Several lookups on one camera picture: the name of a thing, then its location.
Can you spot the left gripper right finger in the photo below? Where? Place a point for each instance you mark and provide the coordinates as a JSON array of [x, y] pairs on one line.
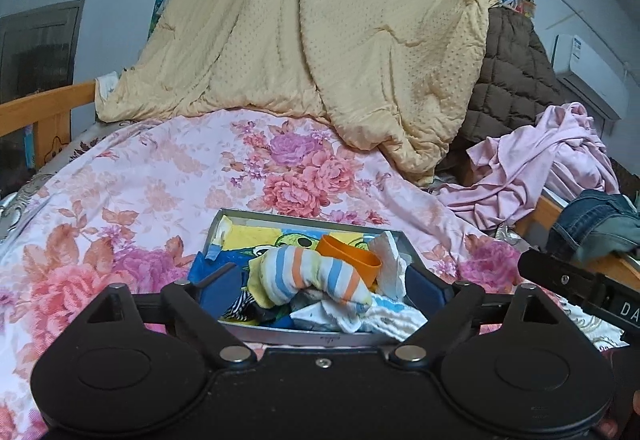
[[426, 291]]

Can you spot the white fluffy cloth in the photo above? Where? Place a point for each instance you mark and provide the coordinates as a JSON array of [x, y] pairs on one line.
[[392, 319]]

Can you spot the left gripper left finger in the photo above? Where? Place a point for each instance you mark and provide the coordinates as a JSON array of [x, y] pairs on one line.
[[218, 290]]

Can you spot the person's right hand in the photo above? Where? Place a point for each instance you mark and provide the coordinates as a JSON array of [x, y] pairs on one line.
[[618, 418]]

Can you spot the brown quilted jacket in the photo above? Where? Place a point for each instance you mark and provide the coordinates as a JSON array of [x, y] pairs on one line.
[[516, 83]]

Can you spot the pink floral bedsheet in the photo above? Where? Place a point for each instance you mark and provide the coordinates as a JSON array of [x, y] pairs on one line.
[[137, 206]]

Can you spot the orange plastic cup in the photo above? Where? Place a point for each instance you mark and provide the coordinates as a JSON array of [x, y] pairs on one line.
[[352, 249]]

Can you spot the blue orange striped sock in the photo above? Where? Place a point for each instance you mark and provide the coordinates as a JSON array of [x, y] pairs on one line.
[[280, 273]]

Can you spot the yellow dotted quilt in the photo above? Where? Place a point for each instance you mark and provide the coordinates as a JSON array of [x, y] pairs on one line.
[[390, 74]]

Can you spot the white air conditioner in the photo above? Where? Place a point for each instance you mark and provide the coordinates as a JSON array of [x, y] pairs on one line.
[[586, 74]]

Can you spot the pink garment pile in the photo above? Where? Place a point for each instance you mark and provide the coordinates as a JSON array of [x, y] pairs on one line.
[[562, 151]]

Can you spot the grey box with cartoon towel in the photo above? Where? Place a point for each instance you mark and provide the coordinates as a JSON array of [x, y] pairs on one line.
[[240, 236]]

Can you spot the black white striped sock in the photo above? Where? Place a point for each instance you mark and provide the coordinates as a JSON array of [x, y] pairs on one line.
[[246, 310]]

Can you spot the white folded cloth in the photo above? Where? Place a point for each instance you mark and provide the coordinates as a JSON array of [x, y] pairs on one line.
[[391, 274]]

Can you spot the blue denim jeans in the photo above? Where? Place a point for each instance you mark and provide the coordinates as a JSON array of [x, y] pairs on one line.
[[592, 226]]

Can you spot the wooden bed rail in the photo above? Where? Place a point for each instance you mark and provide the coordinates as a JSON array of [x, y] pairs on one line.
[[48, 113]]

